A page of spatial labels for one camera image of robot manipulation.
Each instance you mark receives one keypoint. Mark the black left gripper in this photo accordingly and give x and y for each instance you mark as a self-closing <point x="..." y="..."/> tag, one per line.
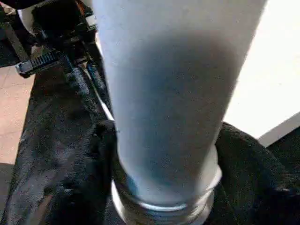
<point x="54" y="28"/>

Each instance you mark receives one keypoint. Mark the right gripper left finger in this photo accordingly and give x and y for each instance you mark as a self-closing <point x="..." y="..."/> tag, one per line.
<point x="98" y="175"/>

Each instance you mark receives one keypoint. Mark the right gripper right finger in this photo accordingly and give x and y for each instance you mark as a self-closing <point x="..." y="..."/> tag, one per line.
<point x="253" y="187"/>

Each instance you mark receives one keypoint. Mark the white plastic table leg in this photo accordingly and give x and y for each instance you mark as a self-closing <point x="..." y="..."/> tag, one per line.
<point x="164" y="93"/>

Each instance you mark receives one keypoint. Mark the white plastic table top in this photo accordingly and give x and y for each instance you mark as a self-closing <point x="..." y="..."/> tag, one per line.
<point x="269" y="82"/>

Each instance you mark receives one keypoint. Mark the black work mat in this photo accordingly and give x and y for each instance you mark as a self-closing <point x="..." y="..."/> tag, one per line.
<point x="58" y="140"/>

